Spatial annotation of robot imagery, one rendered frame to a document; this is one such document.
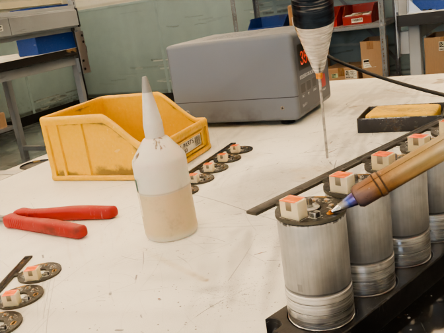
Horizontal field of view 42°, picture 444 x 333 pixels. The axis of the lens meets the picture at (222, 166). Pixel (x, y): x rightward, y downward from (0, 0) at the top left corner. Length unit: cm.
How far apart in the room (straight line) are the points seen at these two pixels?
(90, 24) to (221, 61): 566
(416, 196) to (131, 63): 582
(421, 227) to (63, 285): 19
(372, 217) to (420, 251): 4
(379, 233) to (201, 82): 45
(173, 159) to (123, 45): 571
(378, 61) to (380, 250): 427
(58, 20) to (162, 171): 299
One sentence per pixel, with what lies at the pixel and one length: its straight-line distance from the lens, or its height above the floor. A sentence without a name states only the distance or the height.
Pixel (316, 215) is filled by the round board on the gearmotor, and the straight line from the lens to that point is 20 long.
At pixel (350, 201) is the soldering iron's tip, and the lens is 20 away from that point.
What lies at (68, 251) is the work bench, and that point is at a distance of 38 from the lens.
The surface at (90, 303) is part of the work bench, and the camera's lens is 31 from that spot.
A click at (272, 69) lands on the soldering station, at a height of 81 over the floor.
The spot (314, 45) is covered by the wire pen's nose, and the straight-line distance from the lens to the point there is 16.
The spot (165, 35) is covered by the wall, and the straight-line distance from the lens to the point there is 575.
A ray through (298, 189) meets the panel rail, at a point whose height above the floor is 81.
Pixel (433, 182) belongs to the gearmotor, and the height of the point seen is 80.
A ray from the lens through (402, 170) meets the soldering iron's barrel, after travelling 20.
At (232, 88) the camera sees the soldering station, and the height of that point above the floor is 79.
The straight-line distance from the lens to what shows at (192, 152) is 53.
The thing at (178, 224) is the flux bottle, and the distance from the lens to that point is 36.
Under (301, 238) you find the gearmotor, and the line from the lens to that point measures 20.
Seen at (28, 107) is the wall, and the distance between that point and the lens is 599.
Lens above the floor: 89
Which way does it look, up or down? 16 degrees down
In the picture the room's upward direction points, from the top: 8 degrees counter-clockwise
